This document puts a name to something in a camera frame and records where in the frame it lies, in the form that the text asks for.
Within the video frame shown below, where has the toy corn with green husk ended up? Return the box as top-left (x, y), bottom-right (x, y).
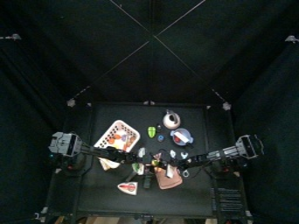
top-left (151, 157), bottom-right (165, 173)

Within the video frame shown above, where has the pink cutting board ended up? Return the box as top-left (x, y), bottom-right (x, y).
top-left (153, 151), bottom-right (183, 191)

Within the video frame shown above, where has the black rectangular block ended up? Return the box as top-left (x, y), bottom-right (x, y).
top-left (143, 173), bottom-right (154, 189)

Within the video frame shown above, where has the orange toy carrot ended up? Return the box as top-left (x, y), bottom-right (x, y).
top-left (123, 139), bottom-right (135, 152)

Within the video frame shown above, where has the beige toy bread slice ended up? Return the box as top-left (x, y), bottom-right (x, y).
top-left (99, 158), bottom-right (122, 172)

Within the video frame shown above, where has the white and red toy food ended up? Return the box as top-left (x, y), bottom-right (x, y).
top-left (173, 130), bottom-right (191, 144)

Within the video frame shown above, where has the blue toy pan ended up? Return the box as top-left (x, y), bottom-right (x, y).
top-left (170, 128), bottom-right (195, 147)

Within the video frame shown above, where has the white plastic basket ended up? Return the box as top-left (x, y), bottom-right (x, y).
top-left (94, 119), bottom-right (142, 154)

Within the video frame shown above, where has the white toy teapot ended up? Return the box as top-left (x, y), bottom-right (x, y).
top-left (162, 108), bottom-right (183, 130)

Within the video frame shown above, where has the white text label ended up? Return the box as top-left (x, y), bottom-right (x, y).
top-left (217, 187), bottom-right (245, 214)

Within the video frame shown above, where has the thin white cord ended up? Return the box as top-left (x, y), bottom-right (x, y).
top-left (70, 0), bottom-right (209, 102)
top-left (107, 0), bottom-right (230, 104)

